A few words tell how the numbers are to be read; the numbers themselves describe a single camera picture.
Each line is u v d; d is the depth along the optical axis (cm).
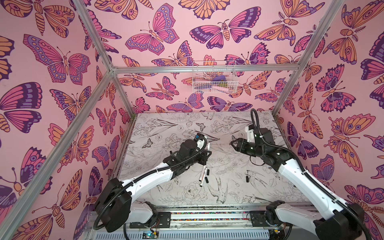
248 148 67
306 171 47
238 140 71
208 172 90
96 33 78
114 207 41
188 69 94
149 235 72
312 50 83
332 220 38
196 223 73
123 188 43
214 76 95
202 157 69
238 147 69
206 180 87
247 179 86
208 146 77
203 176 87
